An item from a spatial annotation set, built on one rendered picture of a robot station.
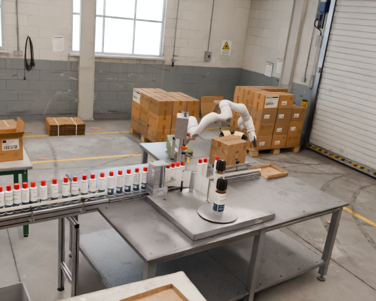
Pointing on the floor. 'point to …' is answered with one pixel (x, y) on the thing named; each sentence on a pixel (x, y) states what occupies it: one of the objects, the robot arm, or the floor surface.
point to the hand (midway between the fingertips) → (255, 145)
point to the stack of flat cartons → (1, 123)
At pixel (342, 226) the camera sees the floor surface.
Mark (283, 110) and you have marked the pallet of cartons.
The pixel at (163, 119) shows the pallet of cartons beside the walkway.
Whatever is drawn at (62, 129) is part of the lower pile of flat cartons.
